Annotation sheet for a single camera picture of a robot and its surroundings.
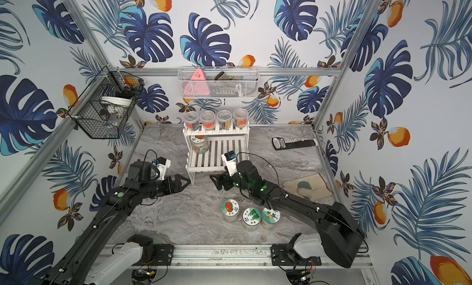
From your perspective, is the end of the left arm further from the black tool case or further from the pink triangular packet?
the black tool case

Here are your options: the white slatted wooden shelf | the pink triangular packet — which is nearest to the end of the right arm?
the white slatted wooden shelf

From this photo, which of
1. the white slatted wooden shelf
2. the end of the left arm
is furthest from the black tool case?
the end of the left arm

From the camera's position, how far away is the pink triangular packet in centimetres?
90

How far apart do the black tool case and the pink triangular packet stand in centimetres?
50

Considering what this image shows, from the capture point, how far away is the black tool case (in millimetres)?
1119
